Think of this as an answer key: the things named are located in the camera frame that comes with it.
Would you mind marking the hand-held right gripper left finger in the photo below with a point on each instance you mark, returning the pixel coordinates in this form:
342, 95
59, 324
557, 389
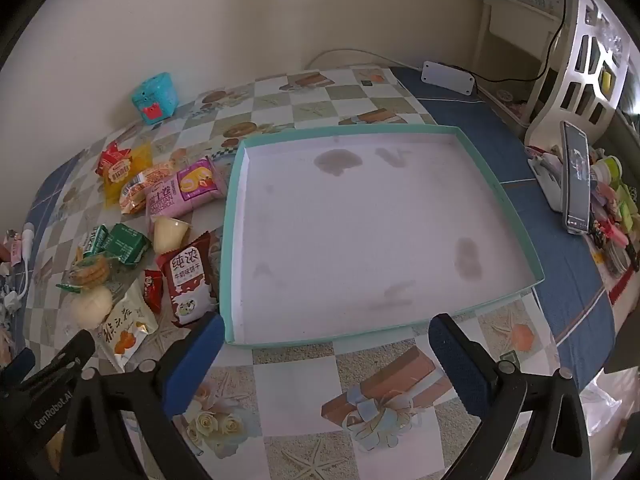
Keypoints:
200, 360

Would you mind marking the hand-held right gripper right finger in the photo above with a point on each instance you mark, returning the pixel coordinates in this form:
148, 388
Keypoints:
455, 365

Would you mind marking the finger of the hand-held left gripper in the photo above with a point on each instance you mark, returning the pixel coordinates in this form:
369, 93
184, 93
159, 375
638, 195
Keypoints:
79, 346

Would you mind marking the round white bun packet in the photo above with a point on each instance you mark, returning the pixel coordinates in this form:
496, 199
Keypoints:
90, 307

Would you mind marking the cream biscuit packet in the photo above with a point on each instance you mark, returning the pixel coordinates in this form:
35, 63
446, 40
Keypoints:
125, 330

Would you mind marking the red milk biscuit packet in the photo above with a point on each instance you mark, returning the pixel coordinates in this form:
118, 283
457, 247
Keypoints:
187, 280

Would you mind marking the small red candy packet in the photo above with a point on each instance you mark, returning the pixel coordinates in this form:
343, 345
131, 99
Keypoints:
152, 290

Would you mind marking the teal shallow cardboard tray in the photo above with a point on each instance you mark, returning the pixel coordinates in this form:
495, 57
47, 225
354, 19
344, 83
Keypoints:
375, 235

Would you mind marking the red snack packet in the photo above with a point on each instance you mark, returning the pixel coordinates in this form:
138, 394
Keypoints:
115, 160

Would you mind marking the yellow snack packet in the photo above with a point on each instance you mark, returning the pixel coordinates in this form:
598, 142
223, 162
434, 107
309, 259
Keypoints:
140, 157

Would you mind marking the clear cookie packet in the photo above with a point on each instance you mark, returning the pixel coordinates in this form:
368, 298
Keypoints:
90, 270

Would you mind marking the small green snack packet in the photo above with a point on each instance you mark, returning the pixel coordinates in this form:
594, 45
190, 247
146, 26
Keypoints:
94, 241

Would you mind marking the checkered printed tablecloth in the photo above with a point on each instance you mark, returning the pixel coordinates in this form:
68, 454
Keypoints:
300, 410

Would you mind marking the large green snack packet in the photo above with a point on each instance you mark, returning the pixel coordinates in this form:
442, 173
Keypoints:
127, 245

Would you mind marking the yellow jelly cup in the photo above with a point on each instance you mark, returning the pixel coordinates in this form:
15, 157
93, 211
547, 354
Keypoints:
170, 235

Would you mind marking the blue tablecloth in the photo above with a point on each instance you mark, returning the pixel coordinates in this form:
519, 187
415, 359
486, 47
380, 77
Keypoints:
560, 270

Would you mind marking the white plastic bag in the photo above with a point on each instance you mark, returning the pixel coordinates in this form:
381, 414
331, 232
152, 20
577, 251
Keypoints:
600, 400

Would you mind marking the pink cake packet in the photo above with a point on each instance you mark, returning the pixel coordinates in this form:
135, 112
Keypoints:
190, 187

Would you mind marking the orange striped snack packet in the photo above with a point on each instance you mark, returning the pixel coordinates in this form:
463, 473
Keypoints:
145, 186

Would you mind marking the white phone stand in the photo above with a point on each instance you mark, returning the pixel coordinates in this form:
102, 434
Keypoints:
547, 180

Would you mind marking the black smartphone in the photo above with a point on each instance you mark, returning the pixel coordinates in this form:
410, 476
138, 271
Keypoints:
575, 180

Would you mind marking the pile of colourful small items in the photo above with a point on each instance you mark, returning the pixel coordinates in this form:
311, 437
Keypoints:
612, 200

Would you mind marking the white plastic basket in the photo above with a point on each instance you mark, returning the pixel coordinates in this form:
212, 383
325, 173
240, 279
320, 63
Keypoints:
507, 107

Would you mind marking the teal toy box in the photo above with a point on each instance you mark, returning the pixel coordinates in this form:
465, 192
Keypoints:
152, 92

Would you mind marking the white power strip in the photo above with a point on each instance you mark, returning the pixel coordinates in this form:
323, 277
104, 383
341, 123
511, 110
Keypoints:
447, 77

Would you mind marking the white cutout chair back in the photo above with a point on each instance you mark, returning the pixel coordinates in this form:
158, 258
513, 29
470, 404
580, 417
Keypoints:
575, 35

